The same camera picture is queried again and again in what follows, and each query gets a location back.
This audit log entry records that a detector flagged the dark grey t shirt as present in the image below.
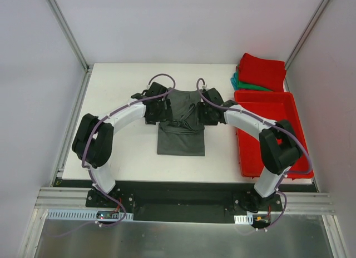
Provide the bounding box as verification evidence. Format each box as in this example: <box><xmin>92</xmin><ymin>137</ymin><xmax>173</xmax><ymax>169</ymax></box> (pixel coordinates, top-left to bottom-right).
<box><xmin>157</xmin><ymin>90</ymin><xmax>205</xmax><ymax>156</ymax></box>

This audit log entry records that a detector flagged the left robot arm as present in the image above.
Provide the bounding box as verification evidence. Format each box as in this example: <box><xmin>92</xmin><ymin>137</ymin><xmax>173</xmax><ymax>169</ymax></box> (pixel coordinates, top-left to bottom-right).
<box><xmin>72</xmin><ymin>99</ymin><xmax>172</xmax><ymax>207</ymax></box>

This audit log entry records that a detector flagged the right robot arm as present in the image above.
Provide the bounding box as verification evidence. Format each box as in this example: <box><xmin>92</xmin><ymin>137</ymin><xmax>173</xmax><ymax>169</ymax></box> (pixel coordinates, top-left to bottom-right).
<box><xmin>197</xmin><ymin>101</ymin><xmax>305</xmax><ymax>211</ymax></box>

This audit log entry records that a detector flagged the folded teal t shirt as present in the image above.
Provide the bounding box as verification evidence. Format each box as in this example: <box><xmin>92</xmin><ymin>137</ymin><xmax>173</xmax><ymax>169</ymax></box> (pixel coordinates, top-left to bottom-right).
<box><xmin>230</xmin><ymin>72</ymin><xmax>239</xmax><ymax>91</ymax></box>

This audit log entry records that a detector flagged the folded green t shirt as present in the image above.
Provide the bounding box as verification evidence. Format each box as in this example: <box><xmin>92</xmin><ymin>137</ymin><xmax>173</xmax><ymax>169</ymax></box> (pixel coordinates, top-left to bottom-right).
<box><xmin>237</xmin><ymin>81</ymin><xmax>272</xmax><ymax>92</ymax></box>

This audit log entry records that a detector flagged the folded red t shirt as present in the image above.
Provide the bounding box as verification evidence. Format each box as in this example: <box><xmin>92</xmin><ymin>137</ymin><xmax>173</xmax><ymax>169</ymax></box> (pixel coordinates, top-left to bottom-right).
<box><xmin>236</xmin><ymin>53</ymin><xmax>286</xmax><ymax>92</ymax></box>

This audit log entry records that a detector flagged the red plastic bin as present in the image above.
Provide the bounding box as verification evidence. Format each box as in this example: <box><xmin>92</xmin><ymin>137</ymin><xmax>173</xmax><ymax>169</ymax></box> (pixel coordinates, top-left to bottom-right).
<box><xmin>233</xmin><ymin>90</ymin><xmax>313</xmax><ymax>178</ymax></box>

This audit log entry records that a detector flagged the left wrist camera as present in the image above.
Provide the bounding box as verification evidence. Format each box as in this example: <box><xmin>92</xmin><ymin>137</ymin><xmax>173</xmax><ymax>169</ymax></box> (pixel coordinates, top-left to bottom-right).
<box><xmin>142</xmin><ymin>82</ymin><xmax>168</xmax><ymax>102</ymax></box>

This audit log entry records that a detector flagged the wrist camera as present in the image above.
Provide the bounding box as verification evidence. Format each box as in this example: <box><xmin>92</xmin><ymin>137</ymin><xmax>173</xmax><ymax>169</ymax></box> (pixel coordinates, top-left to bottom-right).
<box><xmin>142</xmin><ymin>82</ymin><xmax>168</xmax><ymax>102</ymax></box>
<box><xmin>202</xmin><ymin>88</ymin><xmax>224</xmax><ymax>106</ymax></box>

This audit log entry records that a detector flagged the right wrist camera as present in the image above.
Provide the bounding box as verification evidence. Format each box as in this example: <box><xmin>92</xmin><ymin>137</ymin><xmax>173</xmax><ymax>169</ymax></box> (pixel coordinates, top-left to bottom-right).
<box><xmin>202</xmin><ymin>88</ymin><xmax>224</xmax><ymax>106</ymax></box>

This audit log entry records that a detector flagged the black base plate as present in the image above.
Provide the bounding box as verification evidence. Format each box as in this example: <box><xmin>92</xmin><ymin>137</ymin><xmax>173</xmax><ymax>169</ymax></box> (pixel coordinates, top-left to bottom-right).
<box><xmin>85</xmin><ymin>181</ymin><xmax>282</xmax><ymax>224</ymax></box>

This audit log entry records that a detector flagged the right white cable duct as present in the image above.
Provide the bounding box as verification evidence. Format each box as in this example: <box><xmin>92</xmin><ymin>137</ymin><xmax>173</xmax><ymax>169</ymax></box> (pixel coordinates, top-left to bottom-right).
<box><xmin>234</xmin><ymin>215</ymin><xmax>254</xmax><ymax>225</ymax></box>

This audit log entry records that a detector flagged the white cable duct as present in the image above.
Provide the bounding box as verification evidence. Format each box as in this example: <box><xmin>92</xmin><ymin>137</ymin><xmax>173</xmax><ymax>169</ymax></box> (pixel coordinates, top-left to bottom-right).
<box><xmin>234</xmin><ymin>215</ymin><xmax>254</xmax><ymax>225</ymax></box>
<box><xmin>47</xmin><ymin>210</ymin><xmax>134</xmax><ymax>222</ymax></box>

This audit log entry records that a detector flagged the left aluminium frame post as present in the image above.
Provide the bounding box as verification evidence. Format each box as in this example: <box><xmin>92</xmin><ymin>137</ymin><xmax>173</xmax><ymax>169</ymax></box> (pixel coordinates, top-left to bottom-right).
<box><xmin>46</xmin><ymin>0</ymin><xmax>91</xmax><ymax>72</ymax></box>

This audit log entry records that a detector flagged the aluminium frame post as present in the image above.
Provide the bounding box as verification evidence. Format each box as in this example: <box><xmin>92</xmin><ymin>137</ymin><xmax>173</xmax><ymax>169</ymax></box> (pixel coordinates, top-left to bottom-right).
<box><xmin>46</xmin><ymin>0</ymin><xmax>91</xmax><ymax>72</ymax></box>
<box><xmin>285</xmin><ymin>0</ymin><xmax>337</xmax><ymax>71</ymax></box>

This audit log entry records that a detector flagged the front aluminium rail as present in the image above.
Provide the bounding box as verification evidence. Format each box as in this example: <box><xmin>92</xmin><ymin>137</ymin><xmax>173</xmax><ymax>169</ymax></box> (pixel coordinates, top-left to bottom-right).
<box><xmin>35</xmin><ymin>187</ymin><xmax>336</xmax><ymax>215</ymax></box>

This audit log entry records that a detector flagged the left white cable duct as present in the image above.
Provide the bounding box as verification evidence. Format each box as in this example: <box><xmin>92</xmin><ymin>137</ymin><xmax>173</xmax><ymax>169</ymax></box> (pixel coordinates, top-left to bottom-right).
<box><xmin>47</xmin><ymin>210</ymin><xmax>134</xmax><ymax>222</ymax></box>

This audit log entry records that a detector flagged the right aluminium frame post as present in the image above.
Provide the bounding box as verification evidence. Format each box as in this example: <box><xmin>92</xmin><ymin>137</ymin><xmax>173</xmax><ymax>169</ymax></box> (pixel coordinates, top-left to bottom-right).
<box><xmin>285</xmin><ymin>0</ymin><xmax>337</xmax><ymax>71</ymax></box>

